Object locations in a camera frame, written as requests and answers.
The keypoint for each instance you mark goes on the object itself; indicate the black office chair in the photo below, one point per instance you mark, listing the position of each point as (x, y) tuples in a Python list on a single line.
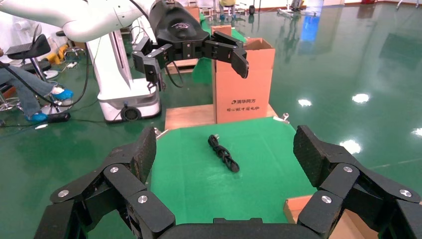
[(31, 49)]

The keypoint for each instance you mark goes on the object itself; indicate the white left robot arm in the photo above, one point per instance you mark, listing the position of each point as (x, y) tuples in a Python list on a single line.
[(82, 19)]

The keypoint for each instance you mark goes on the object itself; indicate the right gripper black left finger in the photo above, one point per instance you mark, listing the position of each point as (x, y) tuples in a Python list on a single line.
[(125, 184)]

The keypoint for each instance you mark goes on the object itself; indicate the seated person in jeans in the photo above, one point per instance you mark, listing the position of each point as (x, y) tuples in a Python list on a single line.
[(23, 85)]

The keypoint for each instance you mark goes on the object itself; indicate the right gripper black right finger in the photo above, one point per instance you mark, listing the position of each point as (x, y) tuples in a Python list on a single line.
[(343, 184)]

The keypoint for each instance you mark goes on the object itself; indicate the green felt table mat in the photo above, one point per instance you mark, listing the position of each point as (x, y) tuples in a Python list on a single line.
[(197, 184)]

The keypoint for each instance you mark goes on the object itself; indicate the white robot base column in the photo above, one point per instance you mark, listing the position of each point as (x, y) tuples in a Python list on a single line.
[(112, 82)]

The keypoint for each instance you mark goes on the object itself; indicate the tall printed cardboard box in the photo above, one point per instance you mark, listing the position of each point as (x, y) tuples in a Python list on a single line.
[(244, 89)]

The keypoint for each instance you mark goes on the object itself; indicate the metal table clamp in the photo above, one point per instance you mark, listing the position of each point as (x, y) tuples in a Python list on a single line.
[(283, 118), (160, 133)]

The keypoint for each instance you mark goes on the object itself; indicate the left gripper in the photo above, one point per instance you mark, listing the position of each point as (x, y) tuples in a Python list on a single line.
[(178, 29)]

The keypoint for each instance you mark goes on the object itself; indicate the wooden board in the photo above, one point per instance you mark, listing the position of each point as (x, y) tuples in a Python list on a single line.
[(188, 117)]

